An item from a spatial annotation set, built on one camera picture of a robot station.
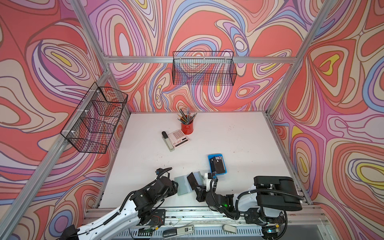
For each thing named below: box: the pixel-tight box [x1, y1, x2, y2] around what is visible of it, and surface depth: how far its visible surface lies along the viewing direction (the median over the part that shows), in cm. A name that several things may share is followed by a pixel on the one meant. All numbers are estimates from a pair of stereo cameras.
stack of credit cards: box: [209, 156, 225, 174], surface depth 88 cm
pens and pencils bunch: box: [176, 107, 198, 125], surface depth 103 cm
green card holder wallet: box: [174, 171, 204, 196], surface depth 86 cm
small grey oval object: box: [222, 224, 237, 234], surface depth 70 cm
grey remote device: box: [162, 224, 195, 238], surface depth 68 cm
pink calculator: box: [167, 129, 190, 148], surface depth 103 cm
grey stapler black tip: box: [161, 131, 175, 152], surface depth 100 cm
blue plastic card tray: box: [207, 153, 228, 176], surface depth 89 cm
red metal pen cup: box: [181, 122, 194, 135], surface depth 106 cm
